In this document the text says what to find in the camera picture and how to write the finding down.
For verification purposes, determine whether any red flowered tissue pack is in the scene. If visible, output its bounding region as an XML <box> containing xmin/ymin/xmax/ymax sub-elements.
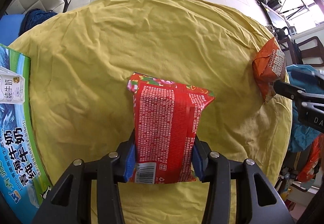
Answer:
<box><xmin>127</xmin><ymin>73</ymin><xmax>215</xmax><ymax>184</ymax></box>

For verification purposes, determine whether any orange snack bag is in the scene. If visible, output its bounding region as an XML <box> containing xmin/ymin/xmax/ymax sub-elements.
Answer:
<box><xmin>252</xmin><ymin>37</ymin><xmax>286</xmax><ymax>103</ymax></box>

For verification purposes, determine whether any teal cloth on chair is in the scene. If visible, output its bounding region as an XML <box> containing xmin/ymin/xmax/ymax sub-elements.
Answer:
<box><xmin>286</xmin><ymin>64</ymin><xmax>324</xmax><ymax>153</ymax></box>

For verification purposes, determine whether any dark wooden chair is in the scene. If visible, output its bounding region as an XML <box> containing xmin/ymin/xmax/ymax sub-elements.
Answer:
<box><xmin>278</xmin><ymin>36</ymin><xmax>323</xmax><ymax>68</ymax></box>

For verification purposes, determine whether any red orange plastic bag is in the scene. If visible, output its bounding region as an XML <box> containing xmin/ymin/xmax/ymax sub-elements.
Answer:
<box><xmin>297</xmin><ymin>133</ymin><xmax>323</xmax><ymax>182</ymax></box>

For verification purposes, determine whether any open cardboard box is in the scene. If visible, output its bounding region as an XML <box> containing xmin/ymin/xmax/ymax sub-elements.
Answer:
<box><xmin>1</xmin><ymin>45</ymin><xmax>52</xmax><ymax>223</ymax></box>

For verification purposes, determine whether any yellow table cloth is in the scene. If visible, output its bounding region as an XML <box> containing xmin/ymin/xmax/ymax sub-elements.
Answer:
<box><xmin>8</xmin><ymin>0</ymin><xmax>293</xmax><ymax>224</ymax></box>

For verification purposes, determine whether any dark blue knitted cloth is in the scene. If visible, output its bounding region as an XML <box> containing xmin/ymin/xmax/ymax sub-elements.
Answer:
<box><xmin>19</xmin><ymin>9</ymin><xmax>57</xmax><ymax>36</ymax></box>

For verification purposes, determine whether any blue foam mat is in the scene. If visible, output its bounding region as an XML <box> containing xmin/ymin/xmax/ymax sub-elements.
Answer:
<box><xmin>0</xmin><ymin>14</ymin><xmax>25</xmax><ymax>46</ymax></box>

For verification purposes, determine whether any black camera tripod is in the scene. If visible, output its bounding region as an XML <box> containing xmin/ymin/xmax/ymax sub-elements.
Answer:
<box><xmin>279</xmin><ymin>0</ymin><xmax>316</xmax><ymax>20</ymax></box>

